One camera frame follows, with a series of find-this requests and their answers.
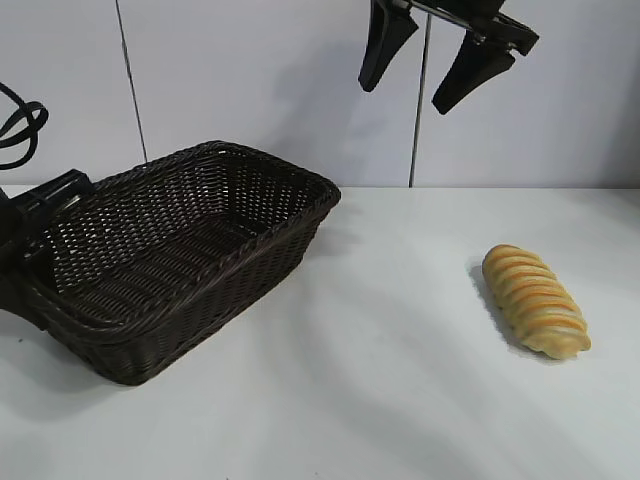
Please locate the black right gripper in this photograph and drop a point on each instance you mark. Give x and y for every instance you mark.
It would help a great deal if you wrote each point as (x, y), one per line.
(495, 25)

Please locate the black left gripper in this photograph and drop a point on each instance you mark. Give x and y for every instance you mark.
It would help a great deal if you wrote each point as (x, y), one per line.
(45, 200)

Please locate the dark brown wicker basket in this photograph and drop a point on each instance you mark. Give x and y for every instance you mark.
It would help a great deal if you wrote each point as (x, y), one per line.
(200, 310)

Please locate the long striped bread loaf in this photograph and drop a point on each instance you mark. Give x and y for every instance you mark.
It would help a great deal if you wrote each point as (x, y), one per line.
(535, 300)

